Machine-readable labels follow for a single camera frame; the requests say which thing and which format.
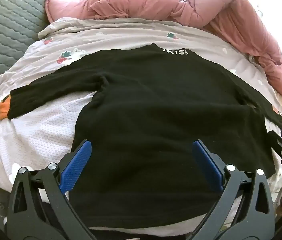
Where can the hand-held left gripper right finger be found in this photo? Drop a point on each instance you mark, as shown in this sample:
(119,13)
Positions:
(206,158)

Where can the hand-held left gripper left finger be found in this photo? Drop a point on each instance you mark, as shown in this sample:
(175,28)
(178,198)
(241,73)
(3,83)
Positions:
(78,158)

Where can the black sweater with orange cuffs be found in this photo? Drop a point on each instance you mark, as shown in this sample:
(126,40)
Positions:
(156,105)

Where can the person's dark trousers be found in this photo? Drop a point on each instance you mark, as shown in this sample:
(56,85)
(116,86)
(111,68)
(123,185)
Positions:
(136,230)

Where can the pale pink printed blanket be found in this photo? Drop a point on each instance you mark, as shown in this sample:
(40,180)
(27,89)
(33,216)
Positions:
(118,33)

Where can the pink puffy duvet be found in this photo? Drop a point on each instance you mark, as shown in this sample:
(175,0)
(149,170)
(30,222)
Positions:
(231,12)

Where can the grey quilted mattress pad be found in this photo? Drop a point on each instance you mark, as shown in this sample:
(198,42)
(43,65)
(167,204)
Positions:
(11,17)

